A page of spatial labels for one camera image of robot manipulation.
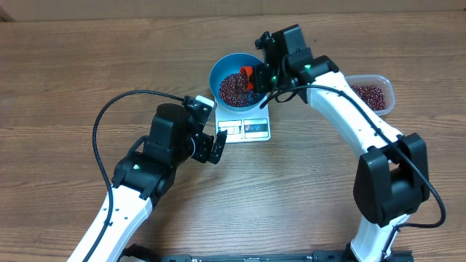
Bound red scoop with blue handle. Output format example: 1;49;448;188
238;66;254;103

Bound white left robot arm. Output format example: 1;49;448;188
69;96;226;261

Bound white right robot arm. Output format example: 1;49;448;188
248;25;430;261

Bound white digital kitchen scale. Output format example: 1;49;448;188
215;97;272;143

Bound red beans in bowl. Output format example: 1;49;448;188
218;73;255;107

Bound blue metal bowl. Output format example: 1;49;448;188
209;53;266;106

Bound red beans in container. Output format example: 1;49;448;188
351;85;387;111

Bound clear plastic bean container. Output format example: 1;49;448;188
345;74;395;116

